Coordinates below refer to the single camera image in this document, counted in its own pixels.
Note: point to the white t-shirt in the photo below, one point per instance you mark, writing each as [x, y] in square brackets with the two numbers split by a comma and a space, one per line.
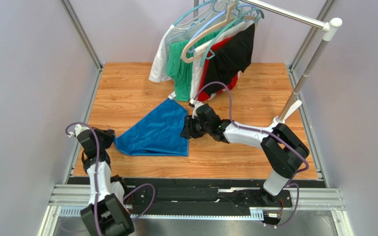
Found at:
[218, 57]
[159, 67]

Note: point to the teal plastic hanger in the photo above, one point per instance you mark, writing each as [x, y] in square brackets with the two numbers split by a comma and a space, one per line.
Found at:
[203, 46]

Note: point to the black t-shirt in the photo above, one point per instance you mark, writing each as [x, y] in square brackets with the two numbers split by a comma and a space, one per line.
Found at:
[232, 56]

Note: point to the red t-shirt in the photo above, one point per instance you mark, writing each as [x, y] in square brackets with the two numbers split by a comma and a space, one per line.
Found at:
[206, 78]

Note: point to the white t-shirt left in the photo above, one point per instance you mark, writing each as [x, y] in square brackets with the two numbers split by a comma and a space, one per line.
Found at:
[159, 67]

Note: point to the green t-shirt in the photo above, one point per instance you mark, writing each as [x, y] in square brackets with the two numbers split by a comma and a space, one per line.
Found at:
[183, 74]

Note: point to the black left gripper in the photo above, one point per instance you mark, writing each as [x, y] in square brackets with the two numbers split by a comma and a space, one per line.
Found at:
[109, 134]

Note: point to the white clothes rack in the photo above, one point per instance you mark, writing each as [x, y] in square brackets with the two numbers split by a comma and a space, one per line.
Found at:
[329, 28]

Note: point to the teal hanger left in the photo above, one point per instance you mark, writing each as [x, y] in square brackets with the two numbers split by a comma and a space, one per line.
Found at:
[195, 10]

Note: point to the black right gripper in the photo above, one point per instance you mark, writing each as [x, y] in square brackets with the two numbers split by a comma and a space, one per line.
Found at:
[187, 127]

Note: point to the blue cloth napkin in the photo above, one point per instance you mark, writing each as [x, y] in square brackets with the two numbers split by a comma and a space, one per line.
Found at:
[157, 134]

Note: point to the blue plastic hanger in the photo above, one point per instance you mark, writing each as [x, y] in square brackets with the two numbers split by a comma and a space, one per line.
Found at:
[195, 28]

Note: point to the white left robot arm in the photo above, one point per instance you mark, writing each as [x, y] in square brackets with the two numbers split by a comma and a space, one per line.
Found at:
[105, 214]

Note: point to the white t-shirt middle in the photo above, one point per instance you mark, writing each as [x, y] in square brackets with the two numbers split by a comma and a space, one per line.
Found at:
[218, 57]

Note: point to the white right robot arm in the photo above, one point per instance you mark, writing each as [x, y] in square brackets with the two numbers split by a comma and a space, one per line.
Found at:
[284, 150]

